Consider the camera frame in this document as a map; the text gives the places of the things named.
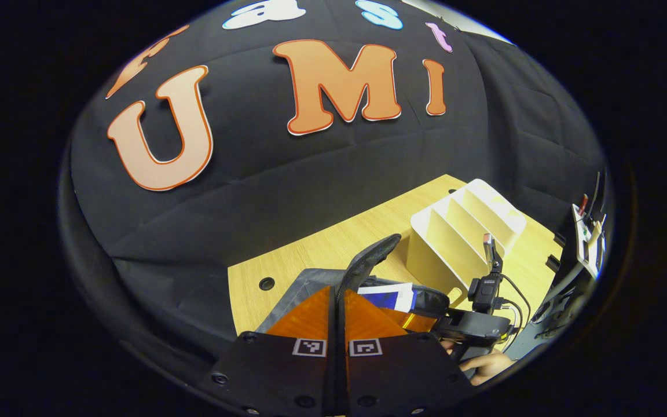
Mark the white bookshelf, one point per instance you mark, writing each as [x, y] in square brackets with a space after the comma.
[455, 243]

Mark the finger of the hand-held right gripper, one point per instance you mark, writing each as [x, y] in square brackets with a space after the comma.
[417, 321]

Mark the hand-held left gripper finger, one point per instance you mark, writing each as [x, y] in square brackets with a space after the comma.
[343, 370]
[331, 370]

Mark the blue cover book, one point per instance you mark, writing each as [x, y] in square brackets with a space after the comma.
[388, 298]

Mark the grey schoolbag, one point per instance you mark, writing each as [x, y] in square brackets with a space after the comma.
[304, 289]

